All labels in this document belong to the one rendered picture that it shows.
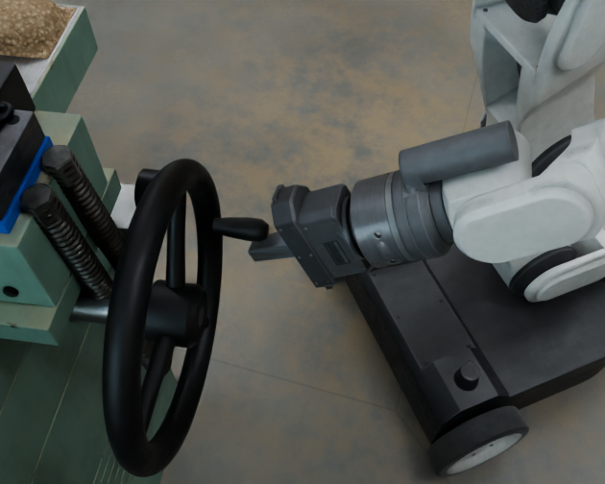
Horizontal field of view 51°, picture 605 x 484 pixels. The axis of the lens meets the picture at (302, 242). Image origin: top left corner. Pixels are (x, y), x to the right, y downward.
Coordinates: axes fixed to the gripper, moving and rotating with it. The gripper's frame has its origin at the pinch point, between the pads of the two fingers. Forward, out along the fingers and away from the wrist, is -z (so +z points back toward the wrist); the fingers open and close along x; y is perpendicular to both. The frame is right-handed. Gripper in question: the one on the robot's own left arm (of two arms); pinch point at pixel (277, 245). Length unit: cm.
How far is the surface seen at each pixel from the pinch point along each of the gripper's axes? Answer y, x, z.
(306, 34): -150, -32, -53
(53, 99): -5.3, 21.8, -17.3
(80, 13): -15.7, 26.3, -16.1
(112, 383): 24.3, 10.1, -0.7
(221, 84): -120, -26, -73
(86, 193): 10.6, 18.1, -5.1
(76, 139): 7.6, 21.6, -5.1
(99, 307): 13.8, 8.4, -10.3
